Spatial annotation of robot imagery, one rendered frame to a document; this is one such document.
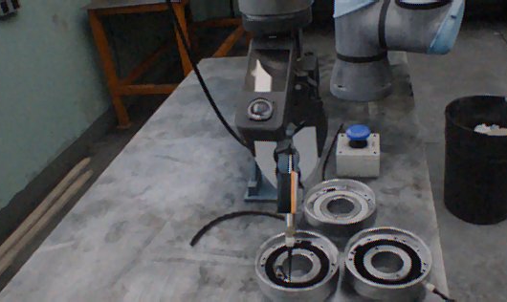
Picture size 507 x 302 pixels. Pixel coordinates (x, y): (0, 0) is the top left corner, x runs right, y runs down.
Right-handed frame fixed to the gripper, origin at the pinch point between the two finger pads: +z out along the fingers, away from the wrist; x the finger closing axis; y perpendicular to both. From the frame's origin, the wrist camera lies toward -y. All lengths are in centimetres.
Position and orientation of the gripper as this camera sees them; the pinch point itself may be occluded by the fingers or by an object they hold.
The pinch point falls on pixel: (290, 183)
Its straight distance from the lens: 54.4
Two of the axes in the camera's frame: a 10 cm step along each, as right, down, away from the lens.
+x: -9.7, 0.0, 2.3
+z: 1.2, 8.6, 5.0
